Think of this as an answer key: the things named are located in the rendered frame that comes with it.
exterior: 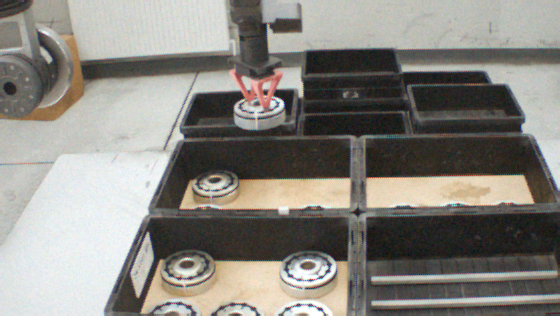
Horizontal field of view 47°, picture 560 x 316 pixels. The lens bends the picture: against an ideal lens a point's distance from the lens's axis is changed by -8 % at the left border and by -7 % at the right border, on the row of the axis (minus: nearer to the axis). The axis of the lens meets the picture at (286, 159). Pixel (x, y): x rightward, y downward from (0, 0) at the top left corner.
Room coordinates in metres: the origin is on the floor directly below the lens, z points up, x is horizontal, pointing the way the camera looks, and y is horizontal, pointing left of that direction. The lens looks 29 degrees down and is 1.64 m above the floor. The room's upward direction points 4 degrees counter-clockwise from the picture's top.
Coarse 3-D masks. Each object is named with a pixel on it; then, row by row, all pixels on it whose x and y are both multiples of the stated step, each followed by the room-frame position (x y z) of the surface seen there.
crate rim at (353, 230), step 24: (168, 216) 1.08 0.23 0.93; (192, 216) 1.08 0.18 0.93; (216, 216) 1.07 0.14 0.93; (240, 216) 1.06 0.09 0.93; (264, 216) 1.06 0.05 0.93; (288, 216) 1.05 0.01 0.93; (312, 216) 1.05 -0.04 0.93; (336, 216) 1.04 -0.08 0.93; (120, 288) 0.87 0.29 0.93; (120, 312) 0.81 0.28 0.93
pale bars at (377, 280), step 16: (512, 272) 0.93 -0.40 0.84; (528, 272) 0.93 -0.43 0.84; (544, 272) 0.92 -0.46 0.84; (384, 304) 0.89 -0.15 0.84; (400, 304) 0.88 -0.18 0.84; (416, 304) 0.88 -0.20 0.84; (432, 304) 0.88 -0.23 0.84; (448, 304) 0.87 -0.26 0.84; (464, 304) 0.87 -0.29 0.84; (480, 304) 0.87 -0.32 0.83; (496, 304) 0.86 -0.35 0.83; (512, 304) 0.86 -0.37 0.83
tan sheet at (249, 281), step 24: (216, 264) 1.05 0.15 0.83; (240, 264) 1.05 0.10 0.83; (264, 264) 1.04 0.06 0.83; (336, 264) 1.03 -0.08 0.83; (216, 288) 0.98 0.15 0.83; (240, 288) 0.98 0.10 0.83; (264, 288) 0.97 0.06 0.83; (336, 288) 0.96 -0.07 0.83; (144, 312) 0.92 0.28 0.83; (264, 312) 0.91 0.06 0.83; (336, 312) 0.89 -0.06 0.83
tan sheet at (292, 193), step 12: (240, 180) 1.36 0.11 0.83; (252, 180) 1.36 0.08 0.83; (264, 180) 1.35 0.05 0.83; (276, 180) 1.35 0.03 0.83; (288, 180) 1.34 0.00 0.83; (300, 180) 1.34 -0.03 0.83; (312, 180) 1.34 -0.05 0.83; (324, 180) 1.33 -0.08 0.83; (336, 180) 1.33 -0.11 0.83; (348, 180) 1.32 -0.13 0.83; (192, 192) 1.32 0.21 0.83; (240, 192) 1.31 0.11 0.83; (252, 192) 1.30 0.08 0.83; (264, 192) 1.30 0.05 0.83; (276, 192) 1.30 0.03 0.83; (288, 192) 1.29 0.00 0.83; (300, 192) 1.29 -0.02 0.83; (312, 192) 1.29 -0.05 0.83; (324, 192) 1.28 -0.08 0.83; (336, 192) 1.28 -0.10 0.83; (348, 192) 1.27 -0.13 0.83; (192, 204) 1.27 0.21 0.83; (228, 204) 1.26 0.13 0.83; (240, 204) 1.26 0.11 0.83; (252, 204) 1.26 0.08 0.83; (264, 204) 1.25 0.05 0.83; (276, 204) 1.25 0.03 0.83; (288, 204) 1.25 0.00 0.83; (300, 204) 1.24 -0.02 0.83; (324, 204) 1.24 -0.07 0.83; (336, 204) 1.23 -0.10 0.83; (348, 204) 1.23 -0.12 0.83
